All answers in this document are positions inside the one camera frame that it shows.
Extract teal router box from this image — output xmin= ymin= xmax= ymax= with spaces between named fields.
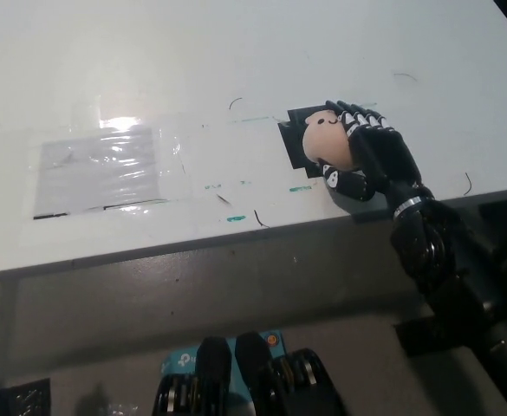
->
xmin=160 ymin=329 xmax=288 ymax=411

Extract black tape mask patch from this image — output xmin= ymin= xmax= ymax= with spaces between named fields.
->
xmin=277 ymin=103 xmax=337 ymax=179

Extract pink dumpling toy smiling face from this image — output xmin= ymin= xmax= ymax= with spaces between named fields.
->
xmin=301 ymin=108 xmax=354 ymax=172

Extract black robot torso blocks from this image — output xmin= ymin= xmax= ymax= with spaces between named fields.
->
xmin=153 ymin=332 xmax=348 ymax=416

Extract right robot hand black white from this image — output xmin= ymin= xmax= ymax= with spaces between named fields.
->
xmin=320 ymin=100 xmax=424 ymax=208

